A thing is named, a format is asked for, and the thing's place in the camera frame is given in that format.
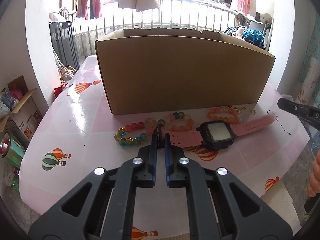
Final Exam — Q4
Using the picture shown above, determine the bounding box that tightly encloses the pink strap digital watch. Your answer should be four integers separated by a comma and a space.
162, 114, 275, 151

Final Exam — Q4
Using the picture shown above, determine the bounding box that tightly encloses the multicolour glass bead bracelet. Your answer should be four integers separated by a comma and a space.
114, 111, 195, 146

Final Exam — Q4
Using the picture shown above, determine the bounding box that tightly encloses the orange pink bead bracelet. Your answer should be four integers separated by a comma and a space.
207, 106, 240, 125

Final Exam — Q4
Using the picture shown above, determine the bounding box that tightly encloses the right hand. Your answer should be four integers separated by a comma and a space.
307, 151, 320, 198

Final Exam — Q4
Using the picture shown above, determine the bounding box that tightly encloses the green metallic bucket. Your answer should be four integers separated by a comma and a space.
1, 128, 29, 169

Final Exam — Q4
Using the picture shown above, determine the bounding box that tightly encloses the red tote bag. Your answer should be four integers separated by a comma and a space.
53, 65, 76, 98

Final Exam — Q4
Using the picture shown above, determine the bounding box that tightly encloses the open cardboard box with clothes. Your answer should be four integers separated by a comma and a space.
1, 75, 42, 142

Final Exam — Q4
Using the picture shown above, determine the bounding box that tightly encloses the large brown cardboard box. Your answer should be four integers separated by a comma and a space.
95, 28, 275, 115

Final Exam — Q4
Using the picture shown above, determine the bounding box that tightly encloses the metal balcony railing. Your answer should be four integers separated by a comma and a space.
69, 0, 241, 53

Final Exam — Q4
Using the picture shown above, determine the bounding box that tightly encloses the gold chain charm bracelet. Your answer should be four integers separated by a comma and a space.
224, 105, 247, 114

